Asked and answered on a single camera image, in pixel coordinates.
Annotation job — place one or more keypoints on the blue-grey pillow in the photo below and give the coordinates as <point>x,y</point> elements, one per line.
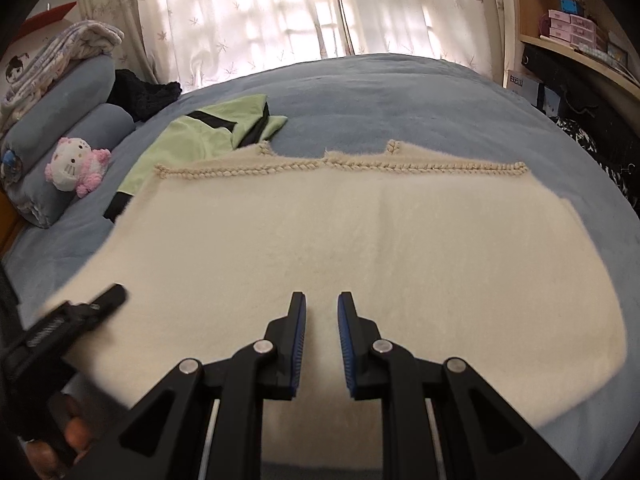
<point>75,95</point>
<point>102,125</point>

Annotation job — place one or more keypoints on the purple round object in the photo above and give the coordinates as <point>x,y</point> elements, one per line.
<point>544,25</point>

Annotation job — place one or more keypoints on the striped folded blanket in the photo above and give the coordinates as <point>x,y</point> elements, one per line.
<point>75,45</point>

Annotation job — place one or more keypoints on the blue bed blanket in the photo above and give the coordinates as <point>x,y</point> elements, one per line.
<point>375,100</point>

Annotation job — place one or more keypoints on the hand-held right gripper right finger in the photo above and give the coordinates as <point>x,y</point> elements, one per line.
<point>345,340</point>

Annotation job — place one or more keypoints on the white pink cat plush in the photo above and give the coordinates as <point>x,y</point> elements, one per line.
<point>70,165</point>

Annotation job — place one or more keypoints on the red paper sheet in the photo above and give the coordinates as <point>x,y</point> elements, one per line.
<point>45,20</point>

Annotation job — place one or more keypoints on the white floral curtain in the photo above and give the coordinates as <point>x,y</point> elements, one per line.
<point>425,10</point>
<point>225,10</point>

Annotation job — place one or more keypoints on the small blue box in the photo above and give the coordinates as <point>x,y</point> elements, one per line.
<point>570,5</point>

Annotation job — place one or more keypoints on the black white patterned cloth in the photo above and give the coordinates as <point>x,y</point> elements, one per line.
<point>580,135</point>

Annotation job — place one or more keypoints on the black hanging bag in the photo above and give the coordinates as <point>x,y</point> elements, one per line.
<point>575,80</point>

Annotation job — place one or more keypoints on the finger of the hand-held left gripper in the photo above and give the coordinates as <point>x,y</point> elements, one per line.
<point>102,302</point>

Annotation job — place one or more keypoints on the row of small pastel boxes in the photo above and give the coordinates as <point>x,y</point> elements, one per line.
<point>607,55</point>

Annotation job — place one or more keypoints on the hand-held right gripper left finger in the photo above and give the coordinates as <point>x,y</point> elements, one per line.
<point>299,340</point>

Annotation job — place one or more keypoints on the person's left hand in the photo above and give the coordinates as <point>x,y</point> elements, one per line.
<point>80,437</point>

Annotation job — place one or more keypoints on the cream knit sweater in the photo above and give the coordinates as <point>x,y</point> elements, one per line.
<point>350,235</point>

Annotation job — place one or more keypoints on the stack of pink boxes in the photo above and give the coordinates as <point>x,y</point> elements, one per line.
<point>575,27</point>

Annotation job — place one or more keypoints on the light green garment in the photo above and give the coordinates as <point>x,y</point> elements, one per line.
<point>195,135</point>

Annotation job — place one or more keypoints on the wooden shelf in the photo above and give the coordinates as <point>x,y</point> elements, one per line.
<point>524,20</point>

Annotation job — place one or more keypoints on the white printed cardboard box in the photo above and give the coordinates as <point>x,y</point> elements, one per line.
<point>520,85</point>

